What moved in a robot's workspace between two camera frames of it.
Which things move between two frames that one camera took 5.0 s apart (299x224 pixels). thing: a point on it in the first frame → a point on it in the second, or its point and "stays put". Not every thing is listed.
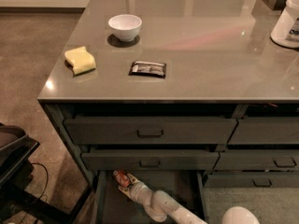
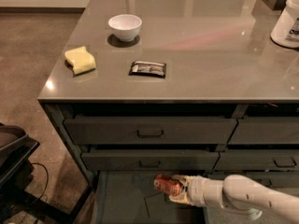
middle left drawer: x=149 y=160 stays put
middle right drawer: x=258 y=160 stays put
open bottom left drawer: x=112 y=205 stays put
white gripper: x=137 y=189 → x=196 y=189
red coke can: x=121 y=177 → x=167 y=185
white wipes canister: x=286 y=30 stays put
